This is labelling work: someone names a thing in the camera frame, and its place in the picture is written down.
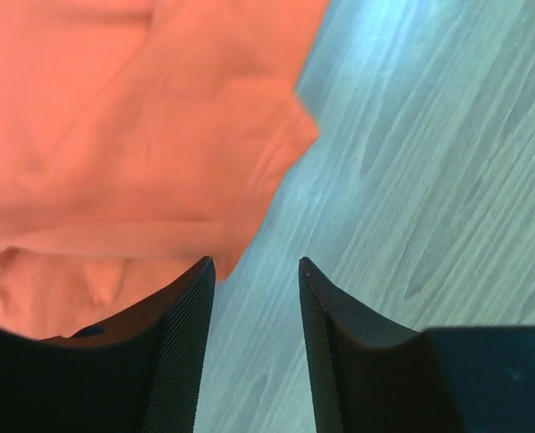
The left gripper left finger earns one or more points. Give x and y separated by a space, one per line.
138 371

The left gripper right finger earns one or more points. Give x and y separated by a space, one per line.
368 373

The orange t shirt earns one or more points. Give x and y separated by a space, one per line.
137 137

